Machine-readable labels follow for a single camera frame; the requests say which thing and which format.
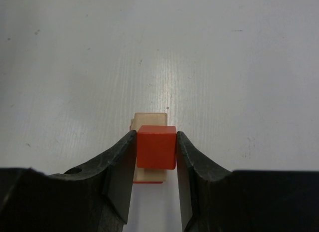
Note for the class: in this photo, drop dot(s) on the long natural wood block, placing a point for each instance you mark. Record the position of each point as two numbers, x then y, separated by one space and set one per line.
154 119

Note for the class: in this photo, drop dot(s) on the natural wood cube red N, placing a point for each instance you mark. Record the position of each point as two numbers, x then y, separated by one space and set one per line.
132 127

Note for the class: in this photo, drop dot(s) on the plain red wood block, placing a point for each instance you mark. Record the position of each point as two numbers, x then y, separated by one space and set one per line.
156 147

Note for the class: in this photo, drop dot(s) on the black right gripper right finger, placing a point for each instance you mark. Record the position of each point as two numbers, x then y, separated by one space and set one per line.
214 199

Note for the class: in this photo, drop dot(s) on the red cube letter R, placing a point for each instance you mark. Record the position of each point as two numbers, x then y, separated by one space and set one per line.
147 182

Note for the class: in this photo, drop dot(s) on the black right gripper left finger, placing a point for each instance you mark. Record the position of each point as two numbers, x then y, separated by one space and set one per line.
91 197

